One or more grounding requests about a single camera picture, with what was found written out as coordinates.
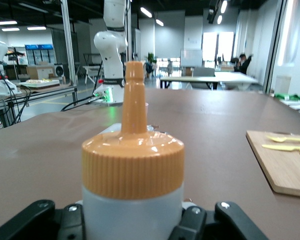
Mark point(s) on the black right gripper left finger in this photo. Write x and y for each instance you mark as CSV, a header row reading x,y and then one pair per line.
x,y
40,225

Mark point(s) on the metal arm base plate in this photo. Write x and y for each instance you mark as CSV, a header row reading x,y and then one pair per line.
x,y
97,102

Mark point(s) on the yellow plastic knife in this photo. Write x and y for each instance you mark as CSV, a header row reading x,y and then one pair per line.
x,y
277,147

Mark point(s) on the green potted plant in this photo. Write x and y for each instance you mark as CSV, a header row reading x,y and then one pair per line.
x,y
152,58

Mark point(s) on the seated person in black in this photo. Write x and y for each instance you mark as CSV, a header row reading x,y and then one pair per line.
x,y
243,66

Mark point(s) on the green bag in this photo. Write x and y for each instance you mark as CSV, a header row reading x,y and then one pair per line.
x,y
287,97

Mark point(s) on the glass door display fridge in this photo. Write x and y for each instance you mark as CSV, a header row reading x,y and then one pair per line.
x,y
40,53

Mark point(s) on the wooden cutting board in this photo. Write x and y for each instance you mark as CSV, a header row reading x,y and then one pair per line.
x,y
285,170

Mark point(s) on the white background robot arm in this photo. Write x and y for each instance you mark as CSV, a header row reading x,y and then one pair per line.
x,y
0,62

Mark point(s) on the long white office table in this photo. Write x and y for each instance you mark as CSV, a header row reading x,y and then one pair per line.
x,y
227,76

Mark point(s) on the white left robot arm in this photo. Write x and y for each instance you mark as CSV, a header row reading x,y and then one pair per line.
x,y
112,62

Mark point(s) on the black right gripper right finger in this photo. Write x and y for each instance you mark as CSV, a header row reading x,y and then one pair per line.
x,y
215,225

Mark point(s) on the white whiteboard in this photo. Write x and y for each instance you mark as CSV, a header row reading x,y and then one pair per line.
x,y
191,57

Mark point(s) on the aluminium frame post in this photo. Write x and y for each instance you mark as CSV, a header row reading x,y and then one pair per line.
x,y
67,50

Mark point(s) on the squeeze bottle with orange cap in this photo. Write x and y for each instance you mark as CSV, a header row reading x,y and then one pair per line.
x,y
132,162

